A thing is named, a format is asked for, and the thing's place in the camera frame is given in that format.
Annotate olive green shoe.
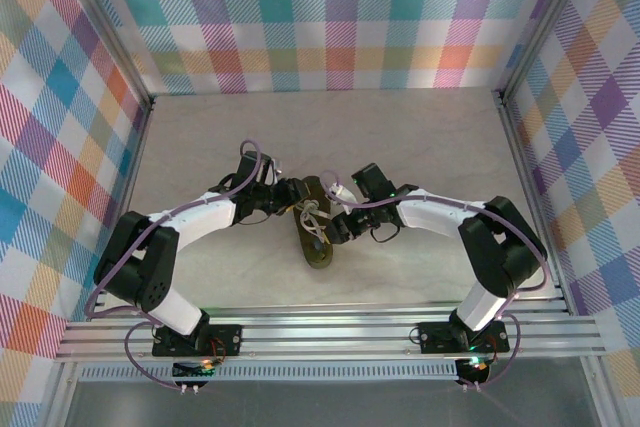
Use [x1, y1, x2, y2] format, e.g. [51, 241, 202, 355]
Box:
[291, 175, 335, 271]

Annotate white shoelace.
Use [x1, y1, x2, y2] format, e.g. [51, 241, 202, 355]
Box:
[283, 199, 332, 243]

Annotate left controller board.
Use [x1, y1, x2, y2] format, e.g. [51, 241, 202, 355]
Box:
[171, 358, 218, 384]

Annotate controller board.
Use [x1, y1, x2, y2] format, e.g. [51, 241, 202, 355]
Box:
[171, 358, 218, 384]
[454, 355, 493, 387]

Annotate right controller board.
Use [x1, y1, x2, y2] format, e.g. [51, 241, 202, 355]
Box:
[454, 355, 493, 387]

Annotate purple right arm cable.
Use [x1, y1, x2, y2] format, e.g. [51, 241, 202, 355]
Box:
[318, 169, 555, 393]

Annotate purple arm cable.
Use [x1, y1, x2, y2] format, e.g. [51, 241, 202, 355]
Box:
[318, 169, 555, 393]
[83, 138, 277, 393]

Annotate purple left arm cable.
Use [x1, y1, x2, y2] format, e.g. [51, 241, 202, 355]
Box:
[83, 138, 277, 393]

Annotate aluminium mounting rail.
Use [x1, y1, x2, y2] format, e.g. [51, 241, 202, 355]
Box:
[53, 300, 609, 364]

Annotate slotted grey cable duct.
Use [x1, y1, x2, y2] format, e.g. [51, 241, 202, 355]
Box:
[79, 360, 459, 381]

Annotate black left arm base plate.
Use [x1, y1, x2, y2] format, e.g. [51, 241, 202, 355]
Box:
[152, 322, 244, 357]

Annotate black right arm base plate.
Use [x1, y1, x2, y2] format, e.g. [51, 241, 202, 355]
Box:
[416, 319, 511, 354]

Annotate aluminium corner post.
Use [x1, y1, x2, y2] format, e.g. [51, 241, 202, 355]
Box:
[493, 0, 600, 101]
[52, 0, 155, 114]

